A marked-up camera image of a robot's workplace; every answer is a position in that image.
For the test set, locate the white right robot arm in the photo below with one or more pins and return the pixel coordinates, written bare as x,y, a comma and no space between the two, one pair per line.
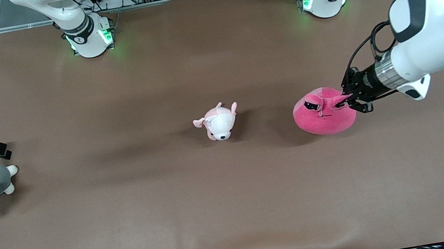
77,27

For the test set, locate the light pink plush dog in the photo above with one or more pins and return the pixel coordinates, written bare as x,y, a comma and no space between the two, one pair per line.
222,124

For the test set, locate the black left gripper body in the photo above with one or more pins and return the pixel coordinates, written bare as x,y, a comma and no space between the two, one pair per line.
366,82

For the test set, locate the pink round plush toy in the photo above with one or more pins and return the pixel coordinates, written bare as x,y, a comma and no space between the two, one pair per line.
323,119

